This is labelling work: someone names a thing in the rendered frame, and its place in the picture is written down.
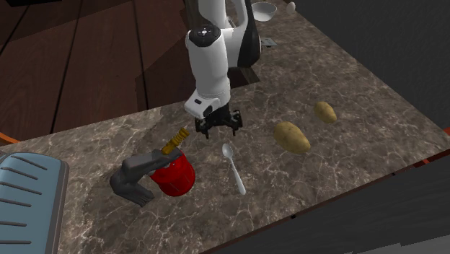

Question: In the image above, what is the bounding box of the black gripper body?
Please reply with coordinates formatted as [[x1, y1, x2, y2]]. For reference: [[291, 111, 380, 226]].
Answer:
[[200, 103, 236, 131]]

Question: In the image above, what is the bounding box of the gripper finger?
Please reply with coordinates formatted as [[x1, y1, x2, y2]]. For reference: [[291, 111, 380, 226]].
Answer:
[[194, 118, 213, 140], [229, 109, 244, 138]]

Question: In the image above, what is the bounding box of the white spoon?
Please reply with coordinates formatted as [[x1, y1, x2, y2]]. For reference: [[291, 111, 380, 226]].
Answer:
[[221, 142, 247, 196]]

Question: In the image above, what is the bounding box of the large brown potato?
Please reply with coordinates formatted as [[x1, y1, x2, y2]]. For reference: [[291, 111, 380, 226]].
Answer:
[[273, 121, 312, 155]]

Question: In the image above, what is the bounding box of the small brown potato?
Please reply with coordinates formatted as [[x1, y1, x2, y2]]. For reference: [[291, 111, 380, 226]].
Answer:
[[313, 101, 338, 125]]

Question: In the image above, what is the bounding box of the white bowl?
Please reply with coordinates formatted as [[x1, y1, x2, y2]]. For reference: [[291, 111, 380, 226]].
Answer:
[[251, 1, 278, 22]]

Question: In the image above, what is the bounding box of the blue-grey ribbed tray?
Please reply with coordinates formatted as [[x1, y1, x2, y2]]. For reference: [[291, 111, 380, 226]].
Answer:
[[0, 151, 71, 254]]

